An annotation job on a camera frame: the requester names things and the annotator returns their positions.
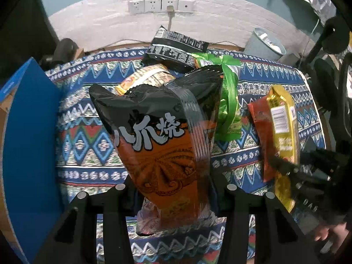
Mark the blue patterned tablecloth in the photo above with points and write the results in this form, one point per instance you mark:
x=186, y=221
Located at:
x=87, y=160

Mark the green snack bag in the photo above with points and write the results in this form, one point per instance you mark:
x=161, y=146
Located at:
x=229, y=126

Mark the black octopus snack bag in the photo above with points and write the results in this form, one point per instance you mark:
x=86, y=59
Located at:
x=164, y=136

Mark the person's hand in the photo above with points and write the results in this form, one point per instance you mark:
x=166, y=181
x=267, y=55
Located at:
x=339, y=234

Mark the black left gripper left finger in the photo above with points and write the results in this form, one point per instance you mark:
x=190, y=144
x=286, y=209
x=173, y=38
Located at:
x=73, y=237

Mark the orange beige snack bag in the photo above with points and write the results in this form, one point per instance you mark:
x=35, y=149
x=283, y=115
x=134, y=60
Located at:
x=155, y=75

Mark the blue cardboard box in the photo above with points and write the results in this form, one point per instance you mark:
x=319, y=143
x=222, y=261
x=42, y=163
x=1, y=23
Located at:
x=28, y=175

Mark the black office chair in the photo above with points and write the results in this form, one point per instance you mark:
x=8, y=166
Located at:
x=328, y=82

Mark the white wall socket strip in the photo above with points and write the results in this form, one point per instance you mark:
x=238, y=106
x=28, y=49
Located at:
x=160, y=6

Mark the grey waste bin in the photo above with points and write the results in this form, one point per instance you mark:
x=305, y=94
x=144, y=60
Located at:
x=265, y=45

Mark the red orange snack bag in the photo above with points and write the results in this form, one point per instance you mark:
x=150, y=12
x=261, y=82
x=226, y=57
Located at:
x=261, y=115

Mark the black printed snack bag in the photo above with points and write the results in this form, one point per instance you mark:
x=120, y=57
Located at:
x=173, y=50

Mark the black cylindrical device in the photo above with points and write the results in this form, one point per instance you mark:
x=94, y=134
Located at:
x=63, y=53

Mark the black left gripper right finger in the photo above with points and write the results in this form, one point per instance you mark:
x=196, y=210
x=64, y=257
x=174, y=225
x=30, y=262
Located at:
x=278, y=238

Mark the gold foil snack bag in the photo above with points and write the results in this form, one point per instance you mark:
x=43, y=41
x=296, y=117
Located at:
x=285, y=139

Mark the dark cabinet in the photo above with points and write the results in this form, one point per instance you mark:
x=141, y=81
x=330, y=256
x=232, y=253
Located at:
x=25, y=32

